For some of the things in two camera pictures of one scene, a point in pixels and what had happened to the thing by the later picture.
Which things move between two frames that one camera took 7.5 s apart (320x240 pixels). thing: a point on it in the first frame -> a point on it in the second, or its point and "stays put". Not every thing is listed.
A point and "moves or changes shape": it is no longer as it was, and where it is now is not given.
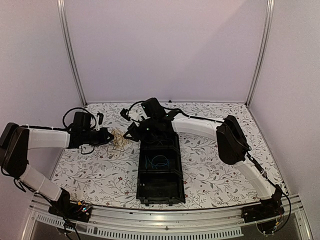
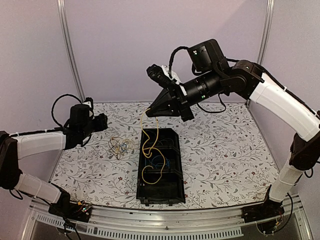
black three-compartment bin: (159, 179) stays put
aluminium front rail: (226, 223) stays put
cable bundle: (119, 140) moves or changes shape
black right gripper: (134, 132) -> (164, 106)
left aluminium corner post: (61, 5) stays put
